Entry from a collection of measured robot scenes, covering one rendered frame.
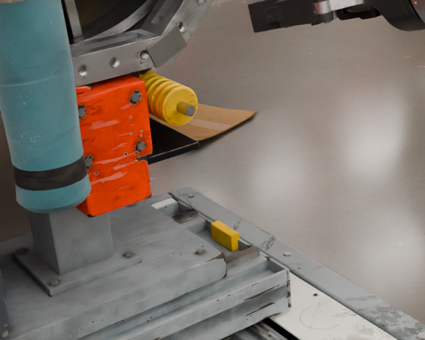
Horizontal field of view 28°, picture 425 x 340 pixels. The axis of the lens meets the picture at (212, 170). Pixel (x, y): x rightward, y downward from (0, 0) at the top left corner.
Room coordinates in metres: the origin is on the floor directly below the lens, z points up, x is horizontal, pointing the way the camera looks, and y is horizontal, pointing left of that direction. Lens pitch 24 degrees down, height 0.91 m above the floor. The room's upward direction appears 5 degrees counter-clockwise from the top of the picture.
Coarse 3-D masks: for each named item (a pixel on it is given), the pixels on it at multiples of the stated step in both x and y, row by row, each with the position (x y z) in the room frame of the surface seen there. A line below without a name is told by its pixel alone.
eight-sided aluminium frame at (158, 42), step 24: (168, 0) 1.17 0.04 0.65; (192, 0) 1.14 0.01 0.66; (144, 24) 1.16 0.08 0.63; (168, 24) 1.12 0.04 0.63; (192, 24) 1.14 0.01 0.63; (72, 48) 1.09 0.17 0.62; (96, 48) 1.08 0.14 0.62; (120, 48) 1.08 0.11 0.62; (144, 48) 1.10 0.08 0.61; (168, 48) 1.11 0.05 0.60; (96, 72) 1.06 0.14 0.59; (120, 72) 1.08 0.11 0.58
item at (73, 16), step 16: (64, 0) 1.16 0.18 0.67; (80, 0) 1.32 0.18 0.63; (96, 0) 1.29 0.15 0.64; (112, 0) 1.26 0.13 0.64; (128, 0) 1.23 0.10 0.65; (144, 0) 1.20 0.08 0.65; (64, 16) 1.16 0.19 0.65; (80, 16) 1.26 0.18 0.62; (96, 16) 1.23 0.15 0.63; (112, 16) 1.21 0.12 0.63; (128, 16) 1.18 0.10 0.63; (80, 32) 1.16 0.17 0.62; (96, 32) 1.17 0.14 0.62; (112, 32) 1.17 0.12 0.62
